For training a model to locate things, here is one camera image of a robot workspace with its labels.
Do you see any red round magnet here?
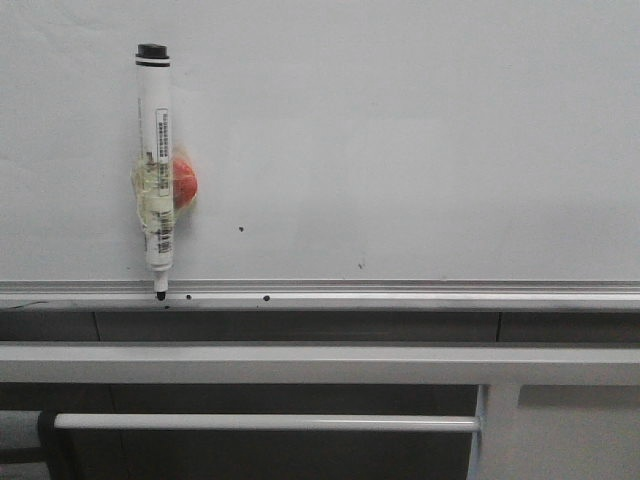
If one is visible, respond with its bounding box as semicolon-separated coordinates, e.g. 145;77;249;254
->
173;155;198;210

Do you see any white whiteboard marker pen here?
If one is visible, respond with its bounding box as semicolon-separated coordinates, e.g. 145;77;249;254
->
132;43;175;301

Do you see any white whiteboard panel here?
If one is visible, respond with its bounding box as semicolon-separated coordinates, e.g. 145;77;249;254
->
1;1;639;281

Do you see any white stand crossbar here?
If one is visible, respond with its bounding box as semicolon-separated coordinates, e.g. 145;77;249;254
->
1;343;639;386

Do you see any white horizontal stand rod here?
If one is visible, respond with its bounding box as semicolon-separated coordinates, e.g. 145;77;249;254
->
54;413;481;433

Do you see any aluminium whiteboard tray rail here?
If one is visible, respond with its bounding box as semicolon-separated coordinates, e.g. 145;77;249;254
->
1;280;639;312

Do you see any white vertical stand post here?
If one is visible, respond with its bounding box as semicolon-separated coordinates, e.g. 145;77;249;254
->
467;384;521;479

